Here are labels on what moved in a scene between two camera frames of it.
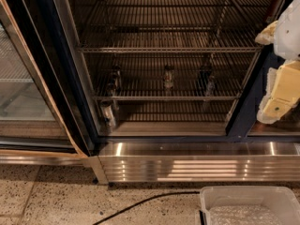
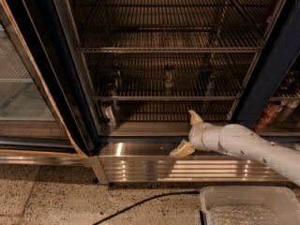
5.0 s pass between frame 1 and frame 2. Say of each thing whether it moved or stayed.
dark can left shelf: stayed
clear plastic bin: stayed
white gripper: moved
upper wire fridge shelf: stayed
